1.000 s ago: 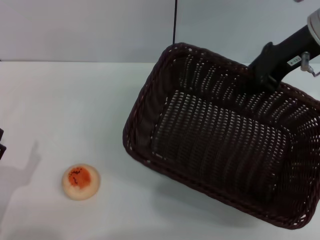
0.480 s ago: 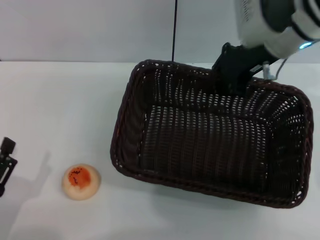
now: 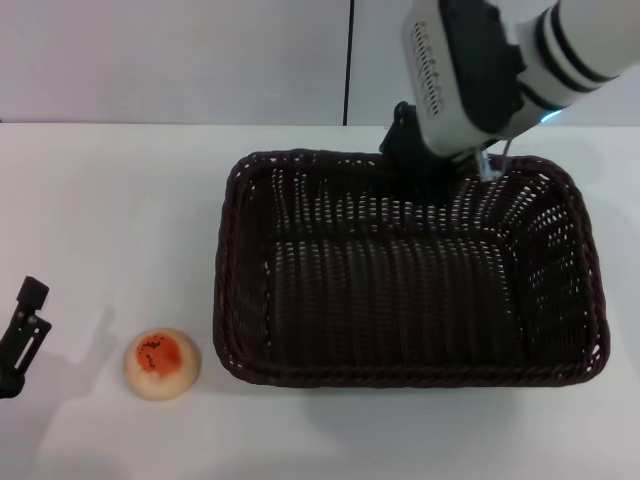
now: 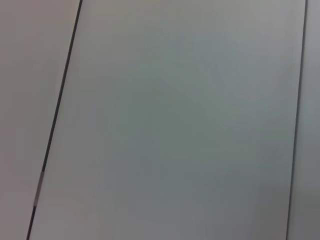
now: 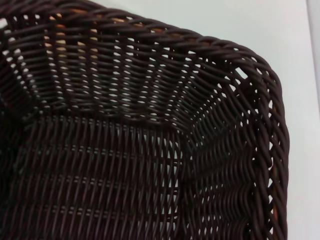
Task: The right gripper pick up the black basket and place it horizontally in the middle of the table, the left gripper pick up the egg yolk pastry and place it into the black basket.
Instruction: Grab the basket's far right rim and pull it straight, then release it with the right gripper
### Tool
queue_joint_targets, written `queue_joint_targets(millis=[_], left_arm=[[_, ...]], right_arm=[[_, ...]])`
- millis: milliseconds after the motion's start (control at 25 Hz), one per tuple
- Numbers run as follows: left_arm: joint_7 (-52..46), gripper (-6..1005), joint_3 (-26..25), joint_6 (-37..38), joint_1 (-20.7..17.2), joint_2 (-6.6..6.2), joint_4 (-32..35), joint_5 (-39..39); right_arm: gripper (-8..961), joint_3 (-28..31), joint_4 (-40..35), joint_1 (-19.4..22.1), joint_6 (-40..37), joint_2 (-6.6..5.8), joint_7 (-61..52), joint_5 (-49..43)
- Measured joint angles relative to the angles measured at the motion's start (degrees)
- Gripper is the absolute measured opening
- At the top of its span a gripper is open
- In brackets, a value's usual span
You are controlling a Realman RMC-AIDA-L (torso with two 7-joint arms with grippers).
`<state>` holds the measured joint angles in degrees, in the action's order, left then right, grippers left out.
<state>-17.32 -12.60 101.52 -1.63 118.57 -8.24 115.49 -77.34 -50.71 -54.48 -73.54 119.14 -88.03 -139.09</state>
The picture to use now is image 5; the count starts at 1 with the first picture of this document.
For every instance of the black woven wicker basket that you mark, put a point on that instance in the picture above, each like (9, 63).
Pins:
(125, 162)

